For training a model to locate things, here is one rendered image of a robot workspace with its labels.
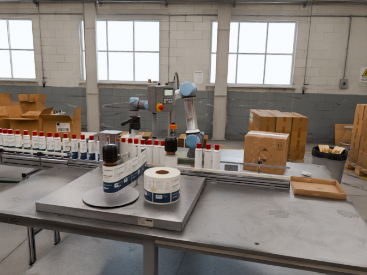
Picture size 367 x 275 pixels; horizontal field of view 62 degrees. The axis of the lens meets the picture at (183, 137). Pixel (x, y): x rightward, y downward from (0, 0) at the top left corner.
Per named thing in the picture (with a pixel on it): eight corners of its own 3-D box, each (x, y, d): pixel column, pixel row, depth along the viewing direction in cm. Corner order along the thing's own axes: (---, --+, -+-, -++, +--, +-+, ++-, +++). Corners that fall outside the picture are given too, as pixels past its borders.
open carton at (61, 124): (37, 143, 334) (35, 109, 327) (55, 135, 384) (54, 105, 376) (72, 144, 335) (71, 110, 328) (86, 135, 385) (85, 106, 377)
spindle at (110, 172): (100, 196, 166) (98, 145, 160) (107, 190, 174) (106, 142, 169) (114, 198, 164) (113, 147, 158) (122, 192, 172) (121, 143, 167)
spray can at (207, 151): (202, 172, 215) (203, 144, 211) (204, 170, 220) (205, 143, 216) (210, 173, 214) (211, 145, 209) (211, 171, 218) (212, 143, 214)
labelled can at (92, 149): (87, 161, 235) (86, 135, 231) (90, 160, 240) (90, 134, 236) (93, 162, 234) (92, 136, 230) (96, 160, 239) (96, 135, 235)
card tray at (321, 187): (294, 194, 192) (294, 188, 191) (290, 180, 217) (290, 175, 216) (345, 199, 185) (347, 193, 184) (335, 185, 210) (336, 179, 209)
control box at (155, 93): (147, 111, 223) (147, 85, 219) (165, 110, 234) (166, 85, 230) (155, 113, 216) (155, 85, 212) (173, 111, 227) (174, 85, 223)
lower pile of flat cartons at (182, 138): (177, 147, 666) (177, 137, 662) (180, 142, 719) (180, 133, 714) (206, 149, 658) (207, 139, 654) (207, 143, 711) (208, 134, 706)
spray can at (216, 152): (211, 173, 214) (212, 145, 209) (212, 171, 218) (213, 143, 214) (218, 174, 212) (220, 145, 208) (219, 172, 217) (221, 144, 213)
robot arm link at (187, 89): (203, 145, 255) (196, 81, 250) (200, 149, 241) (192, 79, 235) (189, 147, 258) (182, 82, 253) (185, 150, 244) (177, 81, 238)
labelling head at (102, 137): (99, 168, 219) (98, 133, 214) (107, 163, 231) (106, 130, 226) (117, 169, 216) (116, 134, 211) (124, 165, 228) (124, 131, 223)
